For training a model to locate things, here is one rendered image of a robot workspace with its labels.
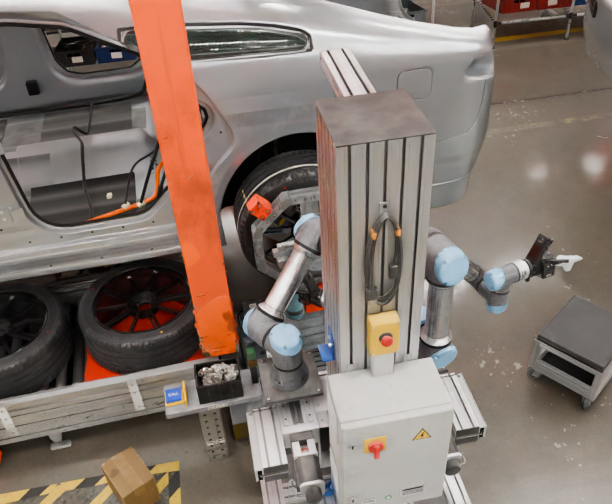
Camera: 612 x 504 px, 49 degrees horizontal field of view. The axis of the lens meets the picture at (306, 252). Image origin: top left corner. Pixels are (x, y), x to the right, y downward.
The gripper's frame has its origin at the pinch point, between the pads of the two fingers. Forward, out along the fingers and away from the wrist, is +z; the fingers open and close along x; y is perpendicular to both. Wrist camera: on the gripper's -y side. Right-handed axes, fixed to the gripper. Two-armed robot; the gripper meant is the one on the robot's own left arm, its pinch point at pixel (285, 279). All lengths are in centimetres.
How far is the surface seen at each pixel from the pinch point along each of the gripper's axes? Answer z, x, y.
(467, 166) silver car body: -42, 106, -13
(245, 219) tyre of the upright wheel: 29.5, 12.3, -15.1
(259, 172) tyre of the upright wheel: 33, 31, -29
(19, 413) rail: 92, -94, 51
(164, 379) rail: 45, -45, 49
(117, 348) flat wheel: 67, -50, 35
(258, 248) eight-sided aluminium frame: 20.8, 8.7, -3.6
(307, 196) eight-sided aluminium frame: 3.2, 26.2, -28.2
